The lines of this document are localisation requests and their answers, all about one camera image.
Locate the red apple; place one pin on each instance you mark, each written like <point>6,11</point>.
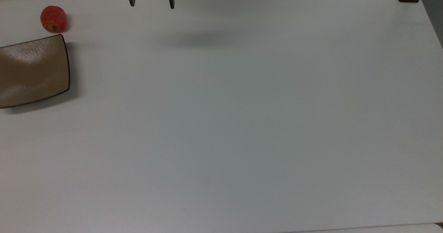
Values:
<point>53,19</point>

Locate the brown square ceramic plate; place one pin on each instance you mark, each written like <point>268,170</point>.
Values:
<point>33,72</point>

